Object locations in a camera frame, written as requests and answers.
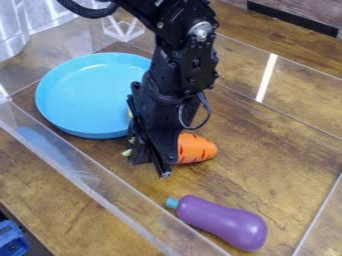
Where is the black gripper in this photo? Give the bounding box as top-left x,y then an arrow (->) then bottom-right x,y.
127,72 -> 203,178

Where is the white curtain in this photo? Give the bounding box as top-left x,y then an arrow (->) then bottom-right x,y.
0,0 -> 77,62

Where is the clear acrylic enclosure wall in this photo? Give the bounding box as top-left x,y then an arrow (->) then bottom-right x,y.
0,0 -> 342,256

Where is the blue plastic plate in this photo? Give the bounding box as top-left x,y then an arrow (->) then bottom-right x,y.
34,52 -> 151,139

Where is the blue object at corner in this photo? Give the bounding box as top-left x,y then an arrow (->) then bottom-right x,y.
0,220 -> 30,256

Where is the purple toy eggplant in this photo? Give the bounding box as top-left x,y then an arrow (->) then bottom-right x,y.
165,195 -> 267,252

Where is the black bar in background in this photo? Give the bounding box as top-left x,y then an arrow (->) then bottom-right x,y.
247,0 -> 339,38

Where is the orange toy carrot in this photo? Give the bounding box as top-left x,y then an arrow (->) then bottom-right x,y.
120,132 -> 219,165

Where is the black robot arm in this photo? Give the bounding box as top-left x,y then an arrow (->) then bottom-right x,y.
56,0 -> 219,178

